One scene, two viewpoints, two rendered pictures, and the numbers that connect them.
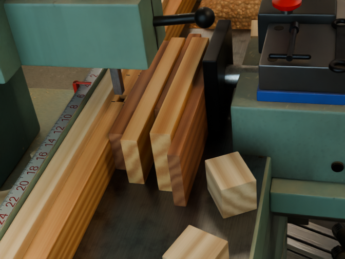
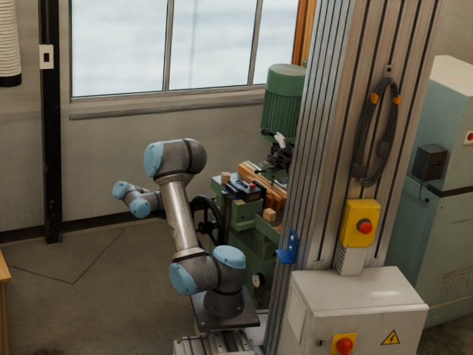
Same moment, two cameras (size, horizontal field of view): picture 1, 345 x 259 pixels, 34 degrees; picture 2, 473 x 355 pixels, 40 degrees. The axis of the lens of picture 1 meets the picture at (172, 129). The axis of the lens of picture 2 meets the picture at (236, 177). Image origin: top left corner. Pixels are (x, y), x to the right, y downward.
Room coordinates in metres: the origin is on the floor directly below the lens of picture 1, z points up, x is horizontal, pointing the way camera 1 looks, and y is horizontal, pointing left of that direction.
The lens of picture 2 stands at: (1.92, -2.21, 2.28)
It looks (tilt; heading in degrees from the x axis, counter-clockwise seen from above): 26 degrees down; 125
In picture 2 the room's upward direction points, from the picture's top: 7 degrees clockwise
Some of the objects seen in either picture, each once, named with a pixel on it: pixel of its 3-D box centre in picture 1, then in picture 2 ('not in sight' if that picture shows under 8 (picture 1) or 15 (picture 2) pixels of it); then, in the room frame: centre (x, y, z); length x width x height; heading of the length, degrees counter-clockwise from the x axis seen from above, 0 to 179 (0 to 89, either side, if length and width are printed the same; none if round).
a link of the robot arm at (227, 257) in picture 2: not in sight; (226, 267); (0.82, -0.65, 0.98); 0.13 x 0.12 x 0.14; 69
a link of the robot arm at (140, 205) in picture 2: not in sight; (141, 203); (0.31, -0.57, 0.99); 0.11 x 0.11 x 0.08; 69
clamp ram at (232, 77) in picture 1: (247, 76); (253, 194); (0.51, -0.09, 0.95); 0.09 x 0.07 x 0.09; 161
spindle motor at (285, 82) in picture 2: not in sight; (284, 103); (0.52, 0.05, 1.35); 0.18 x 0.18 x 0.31
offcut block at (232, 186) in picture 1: (230, 184); not in sight; (0.39, -0.05, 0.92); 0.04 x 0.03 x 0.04; 12
